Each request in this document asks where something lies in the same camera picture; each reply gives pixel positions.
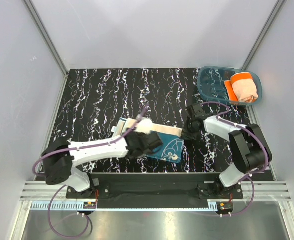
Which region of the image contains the teal Doraemon towel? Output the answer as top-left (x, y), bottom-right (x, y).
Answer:
top-left (110, 117), bottom-right (185, 164)

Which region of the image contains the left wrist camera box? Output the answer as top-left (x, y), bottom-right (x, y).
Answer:
top-left (135, 118), bottom-right (153, 135)

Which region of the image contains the orange Doraemon towel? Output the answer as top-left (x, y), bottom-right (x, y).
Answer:
top-left (224, 72), bottom-right (258, 103)

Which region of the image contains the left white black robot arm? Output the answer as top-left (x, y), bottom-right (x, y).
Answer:
top-left (42, 131), bottom-right (163, 198)

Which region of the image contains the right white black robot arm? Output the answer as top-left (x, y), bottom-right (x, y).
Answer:
top-left (181, 103), bottom-right (272, 198)

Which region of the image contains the aluminium rail frame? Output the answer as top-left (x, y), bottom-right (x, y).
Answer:
top-left (20, 181), bottom-right (291, 202)

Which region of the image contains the blue transparent plastic tray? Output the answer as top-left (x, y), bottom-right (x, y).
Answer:
top-left (197, 66), bottom-right (262, 107)

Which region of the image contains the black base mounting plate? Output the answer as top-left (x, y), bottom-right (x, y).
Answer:
top-left (66, 173), bottom-right (243, 211)

